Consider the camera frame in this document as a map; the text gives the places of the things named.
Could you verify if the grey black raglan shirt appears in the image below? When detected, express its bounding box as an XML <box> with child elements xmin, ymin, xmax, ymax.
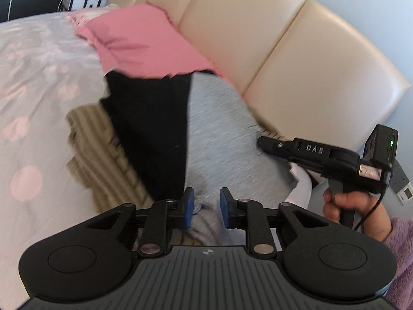
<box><xmin>102</xmin><ymin>71</ymin><xmax>297</xmax><ymax>246</ymax></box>

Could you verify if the person's right hand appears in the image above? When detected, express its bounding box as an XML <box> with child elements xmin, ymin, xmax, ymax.
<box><xmin>323</xmin><ymin>189</ymin><xmax>392</xmax><ymax>242</ymax></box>

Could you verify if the grey usb adapter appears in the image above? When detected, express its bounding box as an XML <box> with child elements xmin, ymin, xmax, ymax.
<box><xmin>390</xmin><ymin>160</ymin><xmax>413</xmax><ymax>205</ymax></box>

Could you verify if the striped olive folded garment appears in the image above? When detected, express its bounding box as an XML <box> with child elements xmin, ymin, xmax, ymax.
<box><xmin>66</xmin><ymin>104</ymin><xmax>285</xmax><ymax>246</ymax></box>

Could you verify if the beige padded headboard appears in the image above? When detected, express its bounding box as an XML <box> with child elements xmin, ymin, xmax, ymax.
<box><xmin>110</xmin><ymin>0</ymin><xmax>409</xmax><ymax>150</ymax></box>

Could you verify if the pink dotted bed sheet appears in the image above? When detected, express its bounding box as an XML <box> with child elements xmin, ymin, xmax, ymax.
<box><xmin>1</xmin><ymin>13</ymin><xmax>105</xmax><ymax>309</ymax></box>

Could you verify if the floral pink pillow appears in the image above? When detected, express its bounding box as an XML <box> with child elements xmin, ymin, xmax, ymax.
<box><xmin>67</xmin><ymin>4</ymin><xmax>119</xmax><ymax>29</ymax></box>

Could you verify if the white bedside table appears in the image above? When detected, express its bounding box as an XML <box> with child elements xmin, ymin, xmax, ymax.
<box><xmin>57</xmin><ymin>0</ymin><xmax>108</xmax><ymax>12</ymax></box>

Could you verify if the black cable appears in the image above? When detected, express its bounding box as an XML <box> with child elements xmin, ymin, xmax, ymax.
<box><xmin>354</xmin><ymin>162</ymin><xmax>393</xmax><ymax>233</ymax></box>

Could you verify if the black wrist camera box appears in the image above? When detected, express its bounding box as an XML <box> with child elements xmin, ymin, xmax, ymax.
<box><xmin>363</xmin><ymin>124</ymin><xmax>398</xmax><ymax>170</ymax></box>

